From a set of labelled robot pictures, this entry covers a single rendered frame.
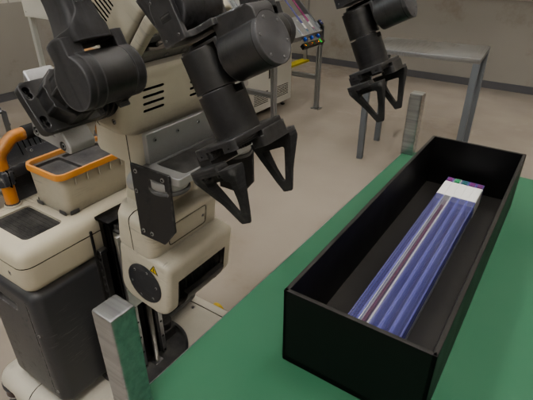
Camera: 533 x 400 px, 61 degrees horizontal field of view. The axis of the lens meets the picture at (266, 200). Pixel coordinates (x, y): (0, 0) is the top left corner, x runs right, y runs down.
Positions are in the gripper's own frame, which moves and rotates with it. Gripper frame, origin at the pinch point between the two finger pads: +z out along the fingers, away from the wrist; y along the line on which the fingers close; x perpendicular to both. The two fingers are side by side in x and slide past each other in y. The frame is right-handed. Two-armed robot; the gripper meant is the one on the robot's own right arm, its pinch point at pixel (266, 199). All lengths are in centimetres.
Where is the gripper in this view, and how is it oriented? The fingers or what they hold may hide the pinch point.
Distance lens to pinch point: 57.2
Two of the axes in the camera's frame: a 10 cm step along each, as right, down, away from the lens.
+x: -7.5, 1.5, 6.5
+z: 3.7, 9.0, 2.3
